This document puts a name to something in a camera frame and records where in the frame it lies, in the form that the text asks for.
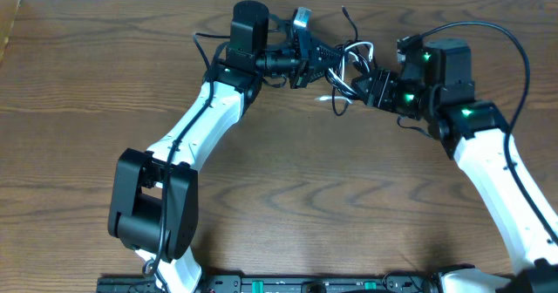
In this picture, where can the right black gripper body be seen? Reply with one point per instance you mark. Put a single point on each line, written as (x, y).
(397, 96)

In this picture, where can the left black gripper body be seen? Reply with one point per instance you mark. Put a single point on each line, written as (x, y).
(301, 60)

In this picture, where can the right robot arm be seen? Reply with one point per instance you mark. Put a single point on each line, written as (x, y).
(436, 84)

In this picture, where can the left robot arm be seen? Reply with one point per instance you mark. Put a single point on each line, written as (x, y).
(154, 209)

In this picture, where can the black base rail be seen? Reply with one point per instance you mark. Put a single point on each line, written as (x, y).
(391, 283)

